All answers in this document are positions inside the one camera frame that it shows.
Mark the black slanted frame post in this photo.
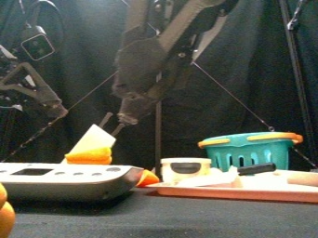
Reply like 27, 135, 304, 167
277, 0, 317, 170

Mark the thin diagonal cord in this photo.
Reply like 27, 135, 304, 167
192, 60, 318, 170
0, 72, 120, 163

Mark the beige toy cylinder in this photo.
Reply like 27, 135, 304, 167
287, 171, 318, 188

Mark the orange and white food piece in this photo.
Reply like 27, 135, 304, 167
62, 124, 118, 165

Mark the yellow toy squash half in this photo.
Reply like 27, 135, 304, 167
0, 181, 18, 238
63, 146, 116, 165

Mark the white toy knife black handle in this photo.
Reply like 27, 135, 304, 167
178, 163, 277, 188

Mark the orange toy carrot piece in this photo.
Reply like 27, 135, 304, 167
136, 168, 162, 189

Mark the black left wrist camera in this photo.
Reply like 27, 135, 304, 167
19, 25, 58, 62

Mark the silver metal hook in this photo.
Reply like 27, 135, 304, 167
287, 0, 309, 32

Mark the white toy cup black band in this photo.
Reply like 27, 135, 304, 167
160, 156, 214, 184

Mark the pink cutting board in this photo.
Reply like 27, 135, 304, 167
146, 168, 318, 205

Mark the black cable loop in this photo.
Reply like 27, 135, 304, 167
17, 0, 66, 41

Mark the teal basket orange rim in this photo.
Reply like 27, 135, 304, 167
197, 131, 305, 173

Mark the white toy kitchen scale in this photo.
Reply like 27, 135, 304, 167
0, 162, 146, 203

